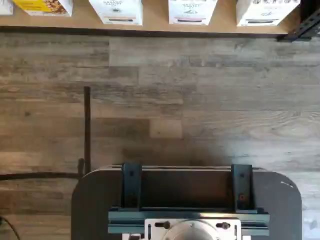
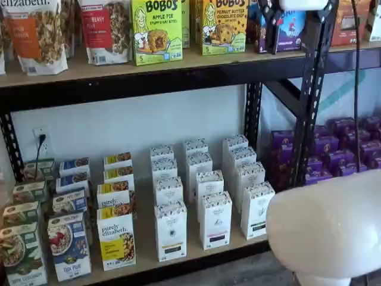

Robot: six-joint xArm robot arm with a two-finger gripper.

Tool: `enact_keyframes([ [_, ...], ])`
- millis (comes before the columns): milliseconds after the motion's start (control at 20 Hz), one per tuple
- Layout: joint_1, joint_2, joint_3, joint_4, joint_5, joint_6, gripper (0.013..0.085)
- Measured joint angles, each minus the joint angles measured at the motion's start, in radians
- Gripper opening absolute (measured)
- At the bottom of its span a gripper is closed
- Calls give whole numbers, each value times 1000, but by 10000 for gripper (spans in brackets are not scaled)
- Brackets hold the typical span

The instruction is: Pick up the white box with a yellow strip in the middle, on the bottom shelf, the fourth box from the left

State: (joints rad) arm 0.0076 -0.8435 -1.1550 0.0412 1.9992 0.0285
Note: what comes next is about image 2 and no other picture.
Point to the tan upper shelf board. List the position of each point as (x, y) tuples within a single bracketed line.
[(366, 45), (119, 70)]

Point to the purely elizabeth yellow granola box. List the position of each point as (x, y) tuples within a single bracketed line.
[(119, 174), (117, 159), (113, 196), (116, 238)]

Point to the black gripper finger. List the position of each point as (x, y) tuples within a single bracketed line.
[(274, 35), (268, 29)]

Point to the red label granola bag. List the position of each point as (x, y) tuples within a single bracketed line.
[(104, 32)]

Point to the green cereal box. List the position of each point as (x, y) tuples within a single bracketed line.
[(29, 192), (21, 214), (38, 169), (22, 256)]

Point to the black metal shelf rack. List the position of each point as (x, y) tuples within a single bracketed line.
[(149, 86), (363, 56)]

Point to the white snack box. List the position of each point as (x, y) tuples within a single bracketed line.
[(375, 21)]

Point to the tan shelf board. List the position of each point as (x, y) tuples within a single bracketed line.
[(119, 70), (366, 45), (145, 238)]

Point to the orange brown snack box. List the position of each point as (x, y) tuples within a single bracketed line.
[(349, 24)]

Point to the blue purple bar box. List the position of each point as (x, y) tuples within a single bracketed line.
[(290, 29)]

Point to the tan bottom shelf board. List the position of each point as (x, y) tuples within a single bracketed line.
[(145, 238)]

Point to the white wall outlet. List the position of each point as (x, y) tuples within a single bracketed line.
[(41, 149)]

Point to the green Bobo's apple pie box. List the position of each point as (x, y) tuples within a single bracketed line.
[(156, 32), (185, 24)]

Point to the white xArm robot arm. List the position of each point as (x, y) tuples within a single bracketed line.
[(321, 226)]

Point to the white floral box teal strip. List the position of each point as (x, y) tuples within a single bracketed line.
[(257, 211), (249, 172), (235, 141), (242, 155)]

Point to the orange label granola bag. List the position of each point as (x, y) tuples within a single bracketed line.
[(29, 35)]

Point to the white granola bag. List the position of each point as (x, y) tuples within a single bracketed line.
[(2, 47)]

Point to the purple snack box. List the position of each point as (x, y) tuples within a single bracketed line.
[(340, 126), (316, 166), (281, 159), (340, 159), (327, 146), (370, 150), (322, 132), (361, 137), (318, 177), (372, 123), (346, 169), (282, 140), (285, 180)]

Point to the yellow Bobo's peanut butter box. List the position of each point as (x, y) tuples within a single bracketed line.
[(224, 29)]

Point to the brown clusters granola bag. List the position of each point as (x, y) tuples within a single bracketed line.
[(69, 26)]

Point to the white floral box yellow strip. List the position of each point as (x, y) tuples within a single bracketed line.
[(168, 190), (164, 169), (170, 232), (161, 152)]

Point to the blue flax cereal box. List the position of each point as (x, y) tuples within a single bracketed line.
[(72, 181), (74, 165), (69, 250), (70, 201)]

